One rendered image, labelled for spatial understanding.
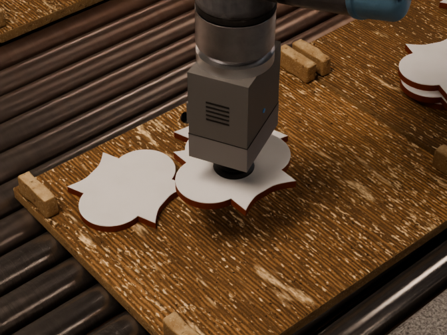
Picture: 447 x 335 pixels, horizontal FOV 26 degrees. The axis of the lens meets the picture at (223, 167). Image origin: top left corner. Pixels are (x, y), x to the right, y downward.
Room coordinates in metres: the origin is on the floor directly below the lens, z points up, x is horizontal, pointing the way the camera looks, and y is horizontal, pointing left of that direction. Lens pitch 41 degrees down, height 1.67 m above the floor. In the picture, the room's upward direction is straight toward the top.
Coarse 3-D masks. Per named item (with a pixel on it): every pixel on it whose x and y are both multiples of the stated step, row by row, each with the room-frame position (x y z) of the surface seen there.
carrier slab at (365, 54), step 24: (432, 0) 1.21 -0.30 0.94; (360, 24) 1.15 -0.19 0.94; (384, 24) 1.15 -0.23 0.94; (408, 24) 1.15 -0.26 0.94; (432, 24) 1.15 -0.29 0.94; (336, 48) 1.09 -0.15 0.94; (360, 48) 1.09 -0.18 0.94; (384, 48) 1.09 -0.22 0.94; (336, 72) 1.03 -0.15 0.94; (360, 72) 1.03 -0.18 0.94; (384, 72) 1.03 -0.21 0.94; (360, 96) 0.98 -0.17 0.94; (384, 96) 0.98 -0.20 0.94; (408, 96) 0.98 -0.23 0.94; (384, 120) 0.94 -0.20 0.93; (408, 120) 0.93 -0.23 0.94; (432, 120) 0.93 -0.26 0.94; (432, 144) 0.89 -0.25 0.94
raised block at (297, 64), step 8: (288, 48) 1.05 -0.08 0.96; (288, 56) 1.04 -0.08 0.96; (296, 56) 1.03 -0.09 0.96; (304, 56) 1.03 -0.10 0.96; (280, 64) 1.05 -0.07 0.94; (288, 64) 1.04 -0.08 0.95; (296, 64) 1.02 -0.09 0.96; (304, 64) 1.02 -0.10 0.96; (312, 64) 1.01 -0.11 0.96; (296, 72) 1.02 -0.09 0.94; (304, 72) 1.01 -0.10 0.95; (312, 72) 1.01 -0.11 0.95; (304, 80) 1.01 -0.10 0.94
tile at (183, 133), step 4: (184, 128) 0.91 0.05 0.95; (188, 128) 0.91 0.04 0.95; (176, 132) 0.90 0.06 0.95; (180, 132) 0.90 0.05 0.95; (184, 132) 0.90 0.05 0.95; (272, 132) 0.90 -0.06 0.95; (276, 132) 0.90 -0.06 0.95; (280, 132) 0.90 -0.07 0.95; (176, 136) 0.90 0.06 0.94; (180, 136) 0.90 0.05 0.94; (184, 136) 0.89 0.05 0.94; (280, 136) 0.89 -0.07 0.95; (284, 136) 0.89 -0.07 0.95; (184, 140) 0.89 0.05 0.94; (284, 140) 0.89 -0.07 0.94; (188, 144) 0.88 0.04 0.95; (188, 148) 0.87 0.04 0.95
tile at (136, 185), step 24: (96, 168) 0.83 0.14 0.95; (120, 168) 0.83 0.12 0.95; (144, 168) 0.83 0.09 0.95; (168, 168) 0.83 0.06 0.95; (72, 192) 0.80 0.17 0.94; (96, 192) 0.79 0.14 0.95; (120, 192) 0.79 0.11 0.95; (144, 192) 0.79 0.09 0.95; (168, 192) 0.79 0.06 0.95; (96, 216) 0.75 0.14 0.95; (120, 216) 0.75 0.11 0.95; (144, 216) 0.75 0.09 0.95
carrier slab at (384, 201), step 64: (320, 128) 0.92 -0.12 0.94; (384, 128) 0.92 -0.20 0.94; (64, 192) 0.80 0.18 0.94; (320, 192) 0.80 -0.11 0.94; (384, 192) 0.80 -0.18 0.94; (128, 256) 0.70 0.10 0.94; (192, 256) 0.70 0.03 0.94; (256, 256) 0.70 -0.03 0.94; (320, 256) 0.70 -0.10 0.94; (384, 256) 0.70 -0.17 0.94; (192, 320) 0.62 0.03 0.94; (256, 320) 0.62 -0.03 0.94
